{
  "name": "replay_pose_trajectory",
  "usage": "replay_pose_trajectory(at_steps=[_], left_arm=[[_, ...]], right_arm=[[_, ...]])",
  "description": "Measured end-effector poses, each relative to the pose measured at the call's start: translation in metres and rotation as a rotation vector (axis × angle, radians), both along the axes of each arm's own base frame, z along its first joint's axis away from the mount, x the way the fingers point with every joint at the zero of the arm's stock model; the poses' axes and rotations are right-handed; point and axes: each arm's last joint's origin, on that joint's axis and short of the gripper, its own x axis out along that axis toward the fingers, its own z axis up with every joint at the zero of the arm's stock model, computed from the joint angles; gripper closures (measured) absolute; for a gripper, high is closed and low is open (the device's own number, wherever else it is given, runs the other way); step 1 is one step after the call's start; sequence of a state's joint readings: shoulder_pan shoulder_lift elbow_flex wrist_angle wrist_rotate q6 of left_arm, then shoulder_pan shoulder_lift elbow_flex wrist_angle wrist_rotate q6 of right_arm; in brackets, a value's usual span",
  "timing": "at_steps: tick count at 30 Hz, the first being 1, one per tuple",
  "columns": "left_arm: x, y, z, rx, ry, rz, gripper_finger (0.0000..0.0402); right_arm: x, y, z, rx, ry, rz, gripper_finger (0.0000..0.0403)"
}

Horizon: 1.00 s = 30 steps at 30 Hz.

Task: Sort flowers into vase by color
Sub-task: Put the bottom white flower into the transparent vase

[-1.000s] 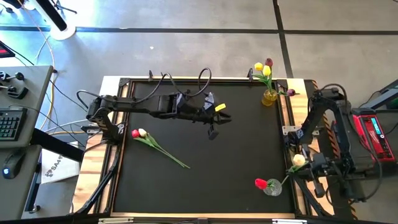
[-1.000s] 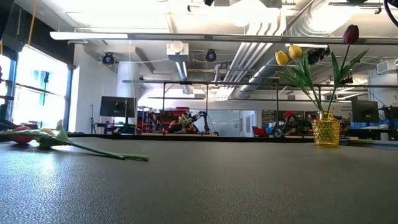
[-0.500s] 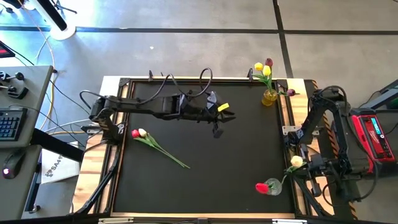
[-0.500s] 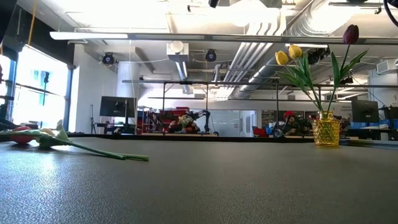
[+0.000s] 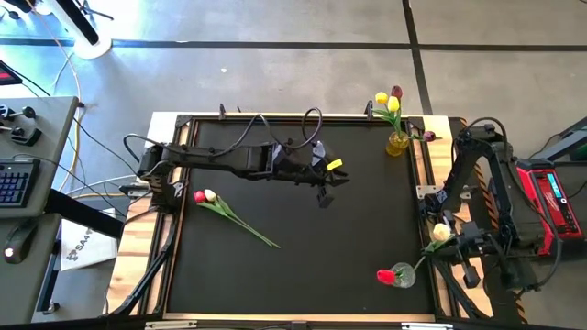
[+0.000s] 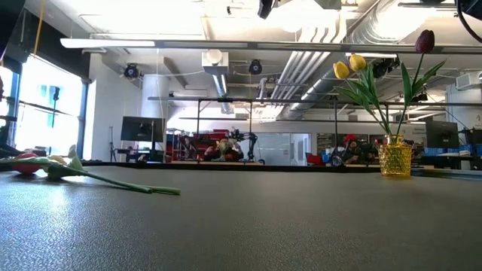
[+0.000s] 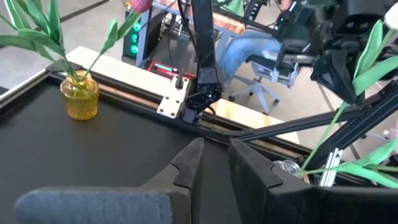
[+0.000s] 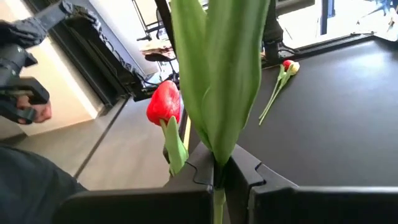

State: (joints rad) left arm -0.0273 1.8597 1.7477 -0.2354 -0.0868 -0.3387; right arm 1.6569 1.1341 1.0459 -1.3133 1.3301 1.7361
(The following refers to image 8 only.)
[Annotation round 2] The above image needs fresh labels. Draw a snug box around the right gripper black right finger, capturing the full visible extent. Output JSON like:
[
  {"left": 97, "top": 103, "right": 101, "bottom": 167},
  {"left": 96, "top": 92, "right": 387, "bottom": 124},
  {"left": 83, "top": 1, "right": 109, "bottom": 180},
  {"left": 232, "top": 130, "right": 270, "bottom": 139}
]
[{"left": 224, "top": 144, "right": 398, "bottom": 224}]

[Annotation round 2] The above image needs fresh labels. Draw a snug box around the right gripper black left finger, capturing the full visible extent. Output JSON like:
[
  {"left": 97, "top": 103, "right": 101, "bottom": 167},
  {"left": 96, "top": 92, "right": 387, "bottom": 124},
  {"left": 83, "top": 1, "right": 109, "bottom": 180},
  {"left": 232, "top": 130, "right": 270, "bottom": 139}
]
[{"left": 52, "top": 141, "right": 216, "bottom": 224}]

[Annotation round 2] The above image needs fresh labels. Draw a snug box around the red artificial tulip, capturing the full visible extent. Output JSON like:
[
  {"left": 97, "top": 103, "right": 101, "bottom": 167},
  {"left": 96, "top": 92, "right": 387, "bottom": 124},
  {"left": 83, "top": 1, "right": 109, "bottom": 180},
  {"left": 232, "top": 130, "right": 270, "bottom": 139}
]
[
  {"left": 146, "top": 80, "right": 190, "bottom": 177},
  {"left": 258, "top": 58, "right": 295, "bottom": 125}
]

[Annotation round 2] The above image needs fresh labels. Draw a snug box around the white artificial tulip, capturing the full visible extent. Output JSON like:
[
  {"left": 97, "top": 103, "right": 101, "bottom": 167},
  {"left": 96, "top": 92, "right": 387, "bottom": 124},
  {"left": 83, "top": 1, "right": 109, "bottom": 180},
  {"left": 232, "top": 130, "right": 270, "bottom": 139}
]
[{"left": 259, "top": 61, "right": 301, "bottom": 126}]

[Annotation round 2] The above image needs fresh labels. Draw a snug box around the cream peach artificial tulip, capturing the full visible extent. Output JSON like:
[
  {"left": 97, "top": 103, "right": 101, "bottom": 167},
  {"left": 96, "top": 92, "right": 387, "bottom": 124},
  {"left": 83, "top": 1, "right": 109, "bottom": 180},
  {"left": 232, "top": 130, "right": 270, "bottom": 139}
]
[{"left": 170, "top": 0, "right": 271, "bottom": 224}]

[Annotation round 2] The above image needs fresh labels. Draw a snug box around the black table mat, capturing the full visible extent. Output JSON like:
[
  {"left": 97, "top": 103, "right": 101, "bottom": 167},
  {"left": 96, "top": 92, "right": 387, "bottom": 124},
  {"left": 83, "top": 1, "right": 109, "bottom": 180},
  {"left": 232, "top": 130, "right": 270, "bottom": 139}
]
[{"left": 186, "top": 39, "right": 398, "bottom": 187}]

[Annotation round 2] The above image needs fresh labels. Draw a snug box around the person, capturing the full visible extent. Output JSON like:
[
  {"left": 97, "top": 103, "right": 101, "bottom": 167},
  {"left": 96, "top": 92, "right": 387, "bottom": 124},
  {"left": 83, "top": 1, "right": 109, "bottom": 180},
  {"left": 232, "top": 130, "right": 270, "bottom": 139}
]
[{"left": 0, "top": 144, "right": 90, "bottom": 224}]

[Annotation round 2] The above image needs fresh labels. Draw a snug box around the black office chair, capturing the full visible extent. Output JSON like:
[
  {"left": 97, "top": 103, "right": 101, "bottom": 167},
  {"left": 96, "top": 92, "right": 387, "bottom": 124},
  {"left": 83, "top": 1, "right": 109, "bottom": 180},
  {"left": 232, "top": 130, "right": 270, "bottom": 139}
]
[{"left": 144, "top": 52, "right": 180, "bottom": 83}]

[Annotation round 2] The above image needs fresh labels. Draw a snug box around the person's hand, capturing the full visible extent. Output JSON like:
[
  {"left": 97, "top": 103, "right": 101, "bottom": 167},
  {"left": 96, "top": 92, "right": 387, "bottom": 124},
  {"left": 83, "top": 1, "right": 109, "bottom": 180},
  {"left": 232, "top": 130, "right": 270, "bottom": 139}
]
[{"left": 15, "top": 95, "right": 53, "bottom": 124}]

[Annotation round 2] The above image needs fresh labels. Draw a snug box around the black bench with striped edge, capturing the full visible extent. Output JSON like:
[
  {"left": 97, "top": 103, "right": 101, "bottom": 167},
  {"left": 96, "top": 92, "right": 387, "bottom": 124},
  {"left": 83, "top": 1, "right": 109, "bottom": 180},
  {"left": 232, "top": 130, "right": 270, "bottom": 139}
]
[{"left": 24, "top": 0, "right": 162, "bottom": 108}]

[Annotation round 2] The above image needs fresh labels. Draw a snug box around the black aluminium table frame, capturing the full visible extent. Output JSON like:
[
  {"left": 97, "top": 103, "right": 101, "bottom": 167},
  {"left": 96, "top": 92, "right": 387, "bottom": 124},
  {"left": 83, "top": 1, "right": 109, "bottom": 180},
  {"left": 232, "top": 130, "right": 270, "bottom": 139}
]
[{"left": 261, "top": 32, "right": 385, "bottom": 68}]

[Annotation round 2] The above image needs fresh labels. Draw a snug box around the black leader arm handle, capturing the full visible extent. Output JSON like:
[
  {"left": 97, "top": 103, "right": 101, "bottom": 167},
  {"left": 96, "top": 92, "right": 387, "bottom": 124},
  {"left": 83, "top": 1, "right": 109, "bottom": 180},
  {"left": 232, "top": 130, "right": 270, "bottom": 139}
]
[{"left": 0, "top": 0, "right": 77, "bottom": 125}]

